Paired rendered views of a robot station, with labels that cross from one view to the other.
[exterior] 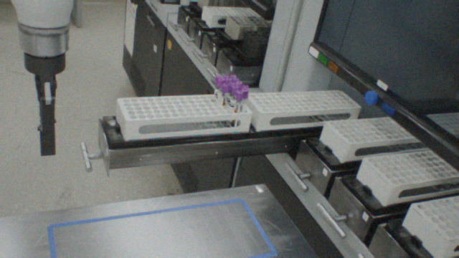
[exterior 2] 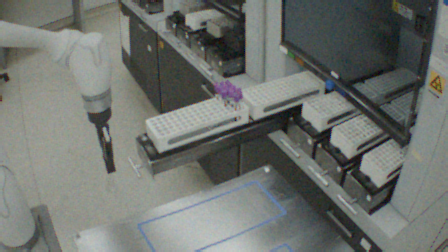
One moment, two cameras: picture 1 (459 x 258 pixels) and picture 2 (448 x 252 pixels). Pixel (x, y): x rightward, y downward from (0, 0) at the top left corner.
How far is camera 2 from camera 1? 0.30 m
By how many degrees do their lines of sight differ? 7
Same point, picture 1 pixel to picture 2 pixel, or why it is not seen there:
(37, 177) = (87, 172)
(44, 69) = (101, 119)
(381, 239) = (349, 181)
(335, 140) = (312, 116)
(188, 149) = (206, 147)
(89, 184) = (123, 170)
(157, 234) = (205, 218)
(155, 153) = (183, 156)
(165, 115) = (183, 126)
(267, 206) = (274, 181)
